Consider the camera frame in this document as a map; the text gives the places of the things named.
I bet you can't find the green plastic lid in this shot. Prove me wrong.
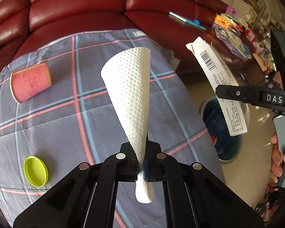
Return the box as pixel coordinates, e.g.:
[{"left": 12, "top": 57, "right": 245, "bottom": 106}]
[{"left": 23, "top": 156, "right": 49, "bottom": 187}]

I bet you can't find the pile of colourful magazines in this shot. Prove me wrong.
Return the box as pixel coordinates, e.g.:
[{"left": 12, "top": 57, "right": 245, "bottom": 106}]
[{"left": 212, "top": 14, "right": 252, "bottom": 61}]

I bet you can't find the pink purple toy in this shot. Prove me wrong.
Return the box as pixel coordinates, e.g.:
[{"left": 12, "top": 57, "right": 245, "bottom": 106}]
[{"left": 227, "top": 6, "right": 240, "bottom": 17}]

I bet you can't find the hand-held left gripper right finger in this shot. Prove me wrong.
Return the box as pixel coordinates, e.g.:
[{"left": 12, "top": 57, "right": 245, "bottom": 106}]
[{"left": 144, "top": 141, "right": 265, "bottom": 228}]

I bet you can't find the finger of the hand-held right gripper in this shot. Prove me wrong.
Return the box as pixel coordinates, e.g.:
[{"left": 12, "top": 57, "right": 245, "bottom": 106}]
[{"left": 215, "top": 85, "right": 285, "bottom": 111}]

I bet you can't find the person's right hand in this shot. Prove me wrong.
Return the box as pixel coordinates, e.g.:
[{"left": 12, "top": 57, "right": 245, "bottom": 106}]
[{"left": 270, "top": 134, "right": 285, "bottom": 184}]

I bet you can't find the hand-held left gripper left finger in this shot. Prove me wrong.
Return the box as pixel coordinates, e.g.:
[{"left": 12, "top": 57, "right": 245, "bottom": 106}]
[{"left": 13, "top": 142, "right": 143, "bottom": 228}]

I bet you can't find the red leather sofa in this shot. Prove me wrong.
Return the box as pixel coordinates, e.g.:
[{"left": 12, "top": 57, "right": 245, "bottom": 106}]
[{"left": 0, "top": 0, "right": 257, "bottom": 209}]

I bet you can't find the grey plaid cloth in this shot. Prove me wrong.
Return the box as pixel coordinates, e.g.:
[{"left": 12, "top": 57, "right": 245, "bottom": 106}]
[{"left": 0, "top": 28, "right": 226, "bottom": 228}]

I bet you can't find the white perforated paper towel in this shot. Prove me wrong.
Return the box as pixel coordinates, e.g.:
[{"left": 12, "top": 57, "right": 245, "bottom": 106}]
[{"left": 100, "top": 47, "right": 155, "bottom": 204}]

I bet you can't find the teal notebook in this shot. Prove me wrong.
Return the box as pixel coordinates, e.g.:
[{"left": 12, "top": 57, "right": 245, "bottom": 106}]
[{"left": 169, "top": 12, "right": 207, "bottom": 31}]

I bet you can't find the teal trash bin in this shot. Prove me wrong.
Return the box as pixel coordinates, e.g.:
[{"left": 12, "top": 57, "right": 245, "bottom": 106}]
[{"left": 199, "top": 97, "right": 243, "bottom": 164}]

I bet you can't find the white barcode wrapper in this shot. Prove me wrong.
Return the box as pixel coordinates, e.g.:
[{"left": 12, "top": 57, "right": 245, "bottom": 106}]
[{"left": 186, "top": 37, "right": 250, "bottom": 137}]

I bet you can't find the pink paper cup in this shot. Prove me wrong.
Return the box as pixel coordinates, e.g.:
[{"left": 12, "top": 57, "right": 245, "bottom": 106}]
[{"left": 9, "top": 63, "right": 53, "bottom": 104}]

